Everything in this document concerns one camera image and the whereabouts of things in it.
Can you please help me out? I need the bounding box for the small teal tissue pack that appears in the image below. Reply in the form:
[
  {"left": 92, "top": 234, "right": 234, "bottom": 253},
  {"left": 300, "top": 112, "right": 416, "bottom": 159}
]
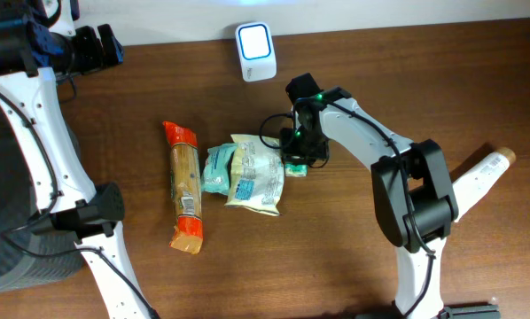
[{"left": 284, "top": 163, "right": 308, "bottom": 177}]

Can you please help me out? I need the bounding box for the cream snack bag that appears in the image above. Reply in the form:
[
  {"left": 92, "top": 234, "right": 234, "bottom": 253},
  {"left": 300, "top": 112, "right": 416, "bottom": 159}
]
[{"left": 225, "top": 134, "right": 284, "bottom": 216}]

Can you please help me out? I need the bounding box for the teal wipes pouch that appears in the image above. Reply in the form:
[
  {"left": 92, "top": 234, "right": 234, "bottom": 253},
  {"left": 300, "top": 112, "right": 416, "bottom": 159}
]
[{"left": 201, "top": 143, "right": 238, "bottom": 195}]

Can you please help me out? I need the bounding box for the orange spaghetti packet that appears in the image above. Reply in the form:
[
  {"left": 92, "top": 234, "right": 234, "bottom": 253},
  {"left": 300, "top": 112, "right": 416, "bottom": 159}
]
[{"left": 163, "top": 121, "right": 204, "bottom": 254}]

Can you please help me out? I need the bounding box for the white bottle with wooden cap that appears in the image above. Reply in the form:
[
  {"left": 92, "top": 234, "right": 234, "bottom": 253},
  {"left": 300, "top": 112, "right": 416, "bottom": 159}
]
[{"left": 453, "top": 147, "right": 517, "bottom": 222}]

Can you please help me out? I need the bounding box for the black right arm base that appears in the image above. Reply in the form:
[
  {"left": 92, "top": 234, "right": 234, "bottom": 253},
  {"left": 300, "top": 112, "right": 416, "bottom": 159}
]
[{"left": 352, "top": 303, "right": 502, "bottom": 319}]

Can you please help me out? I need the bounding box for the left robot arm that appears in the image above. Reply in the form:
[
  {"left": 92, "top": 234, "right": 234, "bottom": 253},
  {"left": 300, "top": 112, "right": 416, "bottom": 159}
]
[{"left": 0, "top": 1, "right": 157, "bottom": 318}]

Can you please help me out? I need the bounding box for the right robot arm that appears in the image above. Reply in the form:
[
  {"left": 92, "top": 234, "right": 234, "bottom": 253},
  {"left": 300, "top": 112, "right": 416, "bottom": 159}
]
[{"left": 281, "top": 74, "right": 458, "bottom": 318}]

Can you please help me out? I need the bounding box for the white barcode scanner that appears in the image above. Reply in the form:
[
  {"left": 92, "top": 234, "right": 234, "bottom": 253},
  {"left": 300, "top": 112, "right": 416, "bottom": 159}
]
[{"left": 235, "top": 22, "right": 277, "bottom": 82}]

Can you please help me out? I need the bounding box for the grey plastic mesh basket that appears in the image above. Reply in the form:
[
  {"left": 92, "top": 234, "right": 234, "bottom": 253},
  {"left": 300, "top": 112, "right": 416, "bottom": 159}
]
[{"left": 0, "top": 108, "right": 83, "bottom": 292}]

